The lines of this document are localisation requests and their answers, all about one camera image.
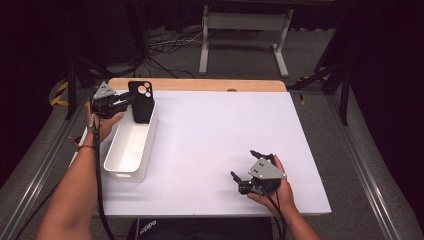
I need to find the black tripod stand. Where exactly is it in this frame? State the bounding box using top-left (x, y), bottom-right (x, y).
top-left (63, 53), bottom-right (116, 122)

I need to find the yellow black floor tape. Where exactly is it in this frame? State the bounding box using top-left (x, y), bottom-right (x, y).
top-left (296, 73), bottom-right (332, 106)
top-left (49, 80), bottom-right (91, 108)

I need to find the aluminium floor rail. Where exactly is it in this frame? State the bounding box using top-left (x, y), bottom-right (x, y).
top-left (0, 87), bottom-right (98, 240)
top-left (324, 94), bottom-right (403, 240)

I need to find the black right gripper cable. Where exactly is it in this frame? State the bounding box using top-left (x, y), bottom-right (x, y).
top-left (259, 187), bottom-right (288, 240)

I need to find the white plastic storage box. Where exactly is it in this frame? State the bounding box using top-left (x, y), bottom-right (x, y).
top-left (102, 97), bottom-right (160, 184)

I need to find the black phone case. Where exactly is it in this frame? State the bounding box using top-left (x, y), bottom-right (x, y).
top-left (127, 80), bottom-right (156, 125)

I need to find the tangle of floor cables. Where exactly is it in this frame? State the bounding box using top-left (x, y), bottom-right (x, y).
top-left (143, 28), bottom-right (205, 79)

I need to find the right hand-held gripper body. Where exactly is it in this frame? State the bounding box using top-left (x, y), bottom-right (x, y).
top-left (237, 153), bottom-right (288, 197)

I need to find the person's left hand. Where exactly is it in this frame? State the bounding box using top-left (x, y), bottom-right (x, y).
top-left (67, 101), bottom-right (125, 152)

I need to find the person's black clothing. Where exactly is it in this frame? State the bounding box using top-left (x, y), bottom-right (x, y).
top-left (126, 217), bottom-right (275, 240)

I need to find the person's right hand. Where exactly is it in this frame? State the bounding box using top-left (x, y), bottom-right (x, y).
top-left (246, 154), bottom-right (298, 215)

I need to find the black metal stand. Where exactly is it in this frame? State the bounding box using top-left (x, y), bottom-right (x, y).
top-left (287, 16), bottom-right (353, 127)

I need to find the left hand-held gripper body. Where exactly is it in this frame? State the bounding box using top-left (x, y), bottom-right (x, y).
top-left (90, 81), bottom-right (132, 120)

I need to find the white metal stand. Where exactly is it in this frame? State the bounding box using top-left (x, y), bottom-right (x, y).
top-left (198, 4), bottom-right (295, 79)

